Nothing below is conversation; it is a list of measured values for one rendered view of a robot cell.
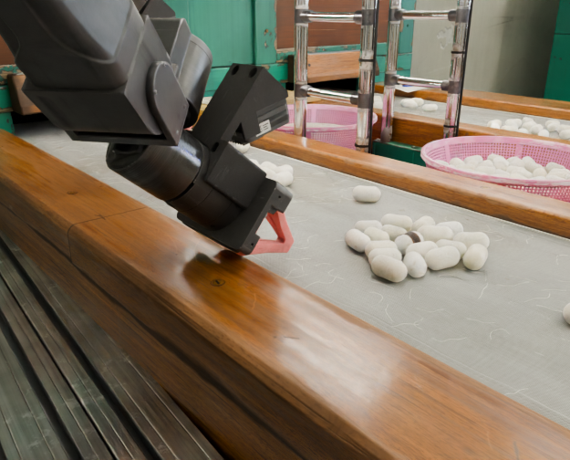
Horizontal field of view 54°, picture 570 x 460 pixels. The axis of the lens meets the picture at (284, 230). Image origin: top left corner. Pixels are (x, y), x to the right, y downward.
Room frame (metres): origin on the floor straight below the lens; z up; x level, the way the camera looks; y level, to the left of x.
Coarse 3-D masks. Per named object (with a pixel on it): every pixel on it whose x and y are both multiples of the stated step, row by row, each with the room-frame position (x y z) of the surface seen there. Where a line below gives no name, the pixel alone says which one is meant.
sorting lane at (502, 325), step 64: (128, 192) 0.73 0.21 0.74; (320, 192) 0.73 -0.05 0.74; (384, 192) 0.73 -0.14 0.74; (256, 256) 0.52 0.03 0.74; (320, 256) 0.52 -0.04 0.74; (512, 256) 0.52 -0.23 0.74; (384, 320) 0.39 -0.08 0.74; (448, 320) 0.39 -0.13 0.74; (512, 320) 0.39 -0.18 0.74; (512, 384) 0.31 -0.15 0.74
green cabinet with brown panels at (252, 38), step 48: (192, 0) 1.34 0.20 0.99; (240, 0) 1.42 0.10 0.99; (288, 0) 1.53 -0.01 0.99; (336, 0) 1.63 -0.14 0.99; (384, 0) 1.76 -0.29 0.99; (0, 48) 1.08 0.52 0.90; (240, 48) 1.42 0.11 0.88; (288, 48) 1.51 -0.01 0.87; (336, 48) 1.62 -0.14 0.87; (384, 48) 1.75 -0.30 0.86
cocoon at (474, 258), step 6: (474, 246) 0.50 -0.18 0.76; (480, 246) 0.50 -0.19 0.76; (468, 252) 0.49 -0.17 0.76; (474, 252) 0.48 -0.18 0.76; (480, 252) 0.49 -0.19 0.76; (486, 252) 0.49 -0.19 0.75; (468, 258) 0.48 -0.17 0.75; (474, 258) 0.48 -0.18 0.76; (480, 258) 0.48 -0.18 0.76; (486, 258) 0.49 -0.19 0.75; (468, 264) 0.48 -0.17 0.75; (474, 264) 0.48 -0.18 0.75; (480, 264) 0.48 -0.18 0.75
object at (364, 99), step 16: (304, 0) 0.99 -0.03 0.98; (368, 0) 0.87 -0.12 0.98; (304, 16) 0.98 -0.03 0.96; (320, 16) 0.95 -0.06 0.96; (336, 16) 0.93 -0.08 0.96; (352, 16) 0.90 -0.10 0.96; (368, 16) 0.87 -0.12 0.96; (304, 32) 0.99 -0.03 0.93; (368, 32) 0.87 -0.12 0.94; (304, 48) 0.99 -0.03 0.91; (368, 48) 0.87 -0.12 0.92; (304, 64) 0.99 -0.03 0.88; (368, 64) 0.87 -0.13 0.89; (304, 80) 0.99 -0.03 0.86; (368, 80) 0.87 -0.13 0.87; (304, 96) 0.98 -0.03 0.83; (320, 96) 0.95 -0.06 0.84; (336, 96) 0.92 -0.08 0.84; (352, 96) 0.89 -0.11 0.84; (368, 96) 0.87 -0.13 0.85; (304, 112) 0.99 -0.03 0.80; (368, 112) 0.87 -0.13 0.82; (304, 128) 0.99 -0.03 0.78; (368, 128) 0.87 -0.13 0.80; (368, 144) 0.87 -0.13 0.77
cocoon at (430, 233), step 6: (420, 228) 0.55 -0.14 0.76; (426, 228) 0.54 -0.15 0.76; (432, 228) 0.54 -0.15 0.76; (438, 228) 0.54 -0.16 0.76; (444, 228) 0.54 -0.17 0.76; (420, 234) 0.54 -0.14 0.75; (426, 234) 0.54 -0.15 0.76; (432, 234) 0.54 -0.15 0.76; (438, 234) 0.54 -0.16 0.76; (444, 234) 0.53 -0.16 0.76; (450, 234) 0.54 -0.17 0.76; (426, 240) 0.54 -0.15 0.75; (432, 240) 0.54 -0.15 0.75; (438, 240) 0.53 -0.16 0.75; (450, 240) 0.53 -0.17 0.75
